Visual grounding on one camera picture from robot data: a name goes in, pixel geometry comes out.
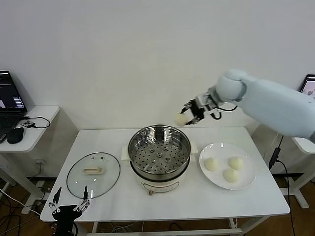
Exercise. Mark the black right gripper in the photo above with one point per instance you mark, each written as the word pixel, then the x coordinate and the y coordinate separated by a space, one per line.
pixel 201 111

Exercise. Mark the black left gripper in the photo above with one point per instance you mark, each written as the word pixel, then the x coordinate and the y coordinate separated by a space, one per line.
pixel 66 214

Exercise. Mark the white steamed baozi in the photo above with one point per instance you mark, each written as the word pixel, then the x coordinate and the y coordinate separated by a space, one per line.
pixel 230 175
pixel 235 163
pixel 180 120
pixel 211 164

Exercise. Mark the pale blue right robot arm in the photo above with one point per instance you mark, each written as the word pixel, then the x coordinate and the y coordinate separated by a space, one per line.
pixel 270 103

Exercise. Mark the stainless steel steamer basket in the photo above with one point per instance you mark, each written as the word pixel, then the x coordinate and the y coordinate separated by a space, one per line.
pixel 182 143

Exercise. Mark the white floor power strip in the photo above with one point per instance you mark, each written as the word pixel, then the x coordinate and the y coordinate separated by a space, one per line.
pixel 43 190

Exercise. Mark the white round plate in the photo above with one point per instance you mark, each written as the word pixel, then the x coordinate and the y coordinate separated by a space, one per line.
pixel 221 182

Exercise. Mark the black computer mouse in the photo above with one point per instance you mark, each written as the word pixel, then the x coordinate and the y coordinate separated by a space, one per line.
pixel 16 135

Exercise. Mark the small black usb hub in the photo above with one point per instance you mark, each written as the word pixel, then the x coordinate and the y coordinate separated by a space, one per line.
pixel 27 124

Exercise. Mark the white side desk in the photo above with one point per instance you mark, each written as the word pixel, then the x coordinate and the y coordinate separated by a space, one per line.
pixel 41 115
pixel 305 147

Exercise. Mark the white work table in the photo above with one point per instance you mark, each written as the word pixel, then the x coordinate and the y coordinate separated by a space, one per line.
pixel 172 209

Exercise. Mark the black open laptop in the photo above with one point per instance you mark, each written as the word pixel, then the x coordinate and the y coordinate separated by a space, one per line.
pixel 310 84
pixel 9 98

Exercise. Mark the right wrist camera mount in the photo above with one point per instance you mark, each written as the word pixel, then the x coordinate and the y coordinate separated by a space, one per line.
pixel 203 99

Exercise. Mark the white wall socket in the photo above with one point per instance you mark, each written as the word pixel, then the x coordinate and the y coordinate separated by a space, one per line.
pixel 41 162

